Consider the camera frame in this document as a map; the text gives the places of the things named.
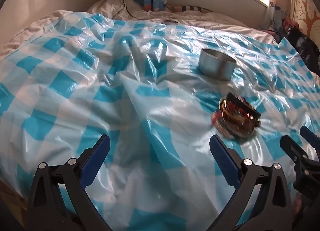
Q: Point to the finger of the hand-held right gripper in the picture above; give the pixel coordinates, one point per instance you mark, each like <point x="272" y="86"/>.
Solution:
<point x="291" y="146"/>
<point x="308" y="134"/>

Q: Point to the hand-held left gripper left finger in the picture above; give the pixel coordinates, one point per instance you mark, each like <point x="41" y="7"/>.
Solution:
<point x="97" y="154"/>

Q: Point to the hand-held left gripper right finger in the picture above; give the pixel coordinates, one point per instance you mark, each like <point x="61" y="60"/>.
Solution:
<point x="222" y="157"/>

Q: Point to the jewelry pile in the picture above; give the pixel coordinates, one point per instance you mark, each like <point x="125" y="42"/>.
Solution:
<point x="236" y="118"/>

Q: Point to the round metal tin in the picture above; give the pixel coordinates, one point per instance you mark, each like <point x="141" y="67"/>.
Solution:
<point x="217" y="65"/>

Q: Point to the blue checkered plastic sheet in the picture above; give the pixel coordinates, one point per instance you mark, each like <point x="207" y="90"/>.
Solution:
<point x="100" y="96"/>

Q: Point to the black plastic bag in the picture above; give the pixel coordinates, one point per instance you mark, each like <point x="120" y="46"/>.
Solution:
<point x="303" y="43"/>

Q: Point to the pile of clothes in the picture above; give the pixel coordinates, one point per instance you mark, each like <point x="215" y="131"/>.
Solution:
<point x="278" y="18"/>

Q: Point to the white tree print wardrobe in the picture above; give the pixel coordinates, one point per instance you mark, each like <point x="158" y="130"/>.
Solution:
<point x="306" y="1"/>

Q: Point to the small dark oval object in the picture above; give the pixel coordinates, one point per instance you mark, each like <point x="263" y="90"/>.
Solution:
<point x="170" y="22"/>

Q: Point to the white bed duvet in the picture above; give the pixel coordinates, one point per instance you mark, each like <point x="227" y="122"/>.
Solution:
<point x="105" y="6"/>

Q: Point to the striped pillow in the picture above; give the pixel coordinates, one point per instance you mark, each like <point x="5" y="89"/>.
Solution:
<point x="187" y="8"/>

